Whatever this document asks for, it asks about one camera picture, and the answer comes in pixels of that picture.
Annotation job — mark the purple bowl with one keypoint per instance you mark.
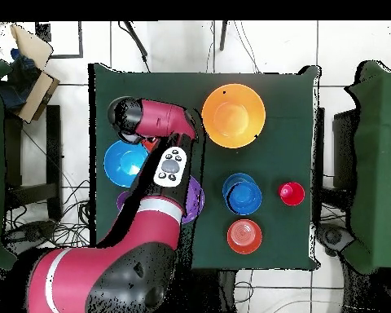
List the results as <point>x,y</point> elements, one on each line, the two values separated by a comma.
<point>195,199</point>

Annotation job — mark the small light blue bowl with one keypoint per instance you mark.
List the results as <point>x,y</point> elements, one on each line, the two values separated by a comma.
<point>234,177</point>

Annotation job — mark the small dark blue bowl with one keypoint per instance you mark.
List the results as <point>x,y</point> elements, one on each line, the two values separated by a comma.
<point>244,197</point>

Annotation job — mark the wide orange bowl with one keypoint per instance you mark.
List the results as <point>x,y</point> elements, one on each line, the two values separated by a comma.
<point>149,144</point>

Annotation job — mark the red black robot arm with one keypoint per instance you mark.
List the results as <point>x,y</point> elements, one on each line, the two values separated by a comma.
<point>143,234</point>

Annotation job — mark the large yellow bowl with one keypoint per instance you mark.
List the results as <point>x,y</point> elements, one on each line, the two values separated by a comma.
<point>233,115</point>

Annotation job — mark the large light blue bowl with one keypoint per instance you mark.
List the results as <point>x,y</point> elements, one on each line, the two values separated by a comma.
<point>120,163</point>

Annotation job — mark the small orange bowl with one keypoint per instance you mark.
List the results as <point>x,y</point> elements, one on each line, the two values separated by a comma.
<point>244,236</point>

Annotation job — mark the purple cup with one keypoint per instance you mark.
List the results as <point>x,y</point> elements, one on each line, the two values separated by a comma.
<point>120,200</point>

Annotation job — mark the red cup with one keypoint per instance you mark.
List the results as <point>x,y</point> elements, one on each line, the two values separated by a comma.
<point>291,194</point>

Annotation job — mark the dark green table cloth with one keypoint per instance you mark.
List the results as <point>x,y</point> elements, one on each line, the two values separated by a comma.
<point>280,97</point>

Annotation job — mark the black tripod leg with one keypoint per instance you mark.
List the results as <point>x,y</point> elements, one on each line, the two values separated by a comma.
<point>224,36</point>
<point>136,39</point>

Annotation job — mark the black stool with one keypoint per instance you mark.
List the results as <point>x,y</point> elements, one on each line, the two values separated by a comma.
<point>53,146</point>

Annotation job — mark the black computer case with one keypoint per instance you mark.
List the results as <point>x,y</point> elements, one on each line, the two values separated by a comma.
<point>343,150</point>

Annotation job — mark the black chair base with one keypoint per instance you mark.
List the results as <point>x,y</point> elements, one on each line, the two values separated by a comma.
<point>32,231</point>

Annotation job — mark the cardboard box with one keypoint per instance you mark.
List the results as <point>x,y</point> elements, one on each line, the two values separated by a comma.
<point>39,94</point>

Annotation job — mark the blue bag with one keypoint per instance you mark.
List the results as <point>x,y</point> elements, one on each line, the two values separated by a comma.
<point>19,84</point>

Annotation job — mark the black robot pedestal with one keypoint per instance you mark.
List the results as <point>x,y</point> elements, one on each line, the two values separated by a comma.
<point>215,293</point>

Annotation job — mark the black floor frame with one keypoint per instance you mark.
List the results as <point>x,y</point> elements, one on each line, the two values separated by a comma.
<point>80,42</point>

